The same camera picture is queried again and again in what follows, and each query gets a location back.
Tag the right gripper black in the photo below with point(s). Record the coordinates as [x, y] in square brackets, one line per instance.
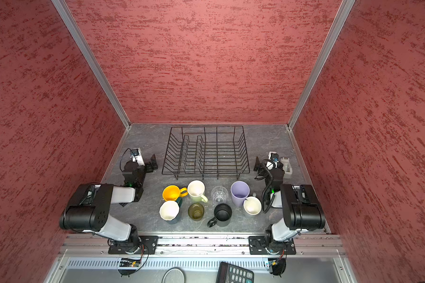
[269, 164]

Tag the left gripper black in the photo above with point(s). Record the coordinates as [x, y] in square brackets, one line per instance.
[147, 166]

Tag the lavender plastic cup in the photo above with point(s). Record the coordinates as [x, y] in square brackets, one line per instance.
[239, 192]

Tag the white ceramic mug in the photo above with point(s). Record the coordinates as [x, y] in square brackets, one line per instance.
[252, 206]

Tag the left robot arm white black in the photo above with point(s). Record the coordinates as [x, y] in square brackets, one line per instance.
[88, 210]

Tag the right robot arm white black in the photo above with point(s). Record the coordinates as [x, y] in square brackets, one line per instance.
[301, 209]

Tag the white plastic tape dispenser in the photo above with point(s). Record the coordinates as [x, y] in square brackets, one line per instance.
[287, 168]

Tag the yellow mug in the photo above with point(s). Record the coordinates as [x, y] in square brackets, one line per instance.
[173, 192]

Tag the clear glass tumbler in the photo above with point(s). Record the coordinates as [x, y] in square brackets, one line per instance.
[219, 194]

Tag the white cup dark green base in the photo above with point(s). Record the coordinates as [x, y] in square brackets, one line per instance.
[169, 211]

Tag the black mug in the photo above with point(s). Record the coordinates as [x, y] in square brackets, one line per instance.
[222, 216]

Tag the olive green glass cup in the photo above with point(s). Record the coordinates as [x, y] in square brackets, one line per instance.
[196, 211]

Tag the black calculator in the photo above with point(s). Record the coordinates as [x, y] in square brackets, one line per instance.
[229, 273]

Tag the round grey disc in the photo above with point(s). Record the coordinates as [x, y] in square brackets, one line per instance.
[174, 275]

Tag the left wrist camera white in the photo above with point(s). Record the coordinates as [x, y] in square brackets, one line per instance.
[136, 156]

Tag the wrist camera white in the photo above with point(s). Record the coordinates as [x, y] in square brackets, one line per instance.
[274, 157]
[136, 156]

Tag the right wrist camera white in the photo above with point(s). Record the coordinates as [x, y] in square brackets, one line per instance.
[274, 157]

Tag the black wire dish rack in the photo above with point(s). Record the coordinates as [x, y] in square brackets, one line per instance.
[206, 152]

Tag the cream mug green handle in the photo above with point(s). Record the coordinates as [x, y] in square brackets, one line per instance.
[196, 191]

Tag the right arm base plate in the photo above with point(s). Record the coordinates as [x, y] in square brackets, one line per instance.
[259, 245]

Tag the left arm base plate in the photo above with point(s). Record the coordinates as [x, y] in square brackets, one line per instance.
[146, 244]

